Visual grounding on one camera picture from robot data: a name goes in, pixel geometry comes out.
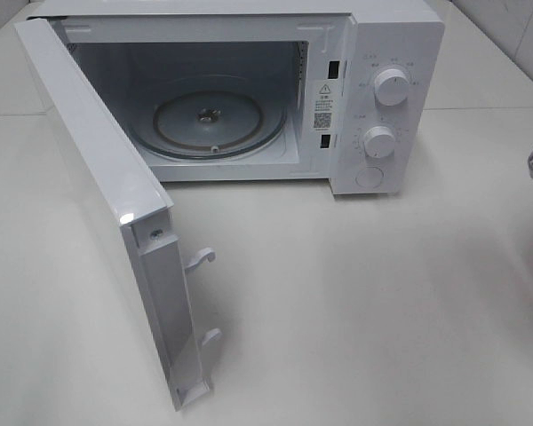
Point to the white microwave knob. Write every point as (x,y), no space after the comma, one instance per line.
(379,142)
(391,86)

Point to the white microwave door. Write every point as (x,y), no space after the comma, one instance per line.
(126,209)

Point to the white microwave oven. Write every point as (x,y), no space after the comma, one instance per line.
(317,58)

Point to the glass microwave turntable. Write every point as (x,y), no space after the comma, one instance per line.
(209,125)

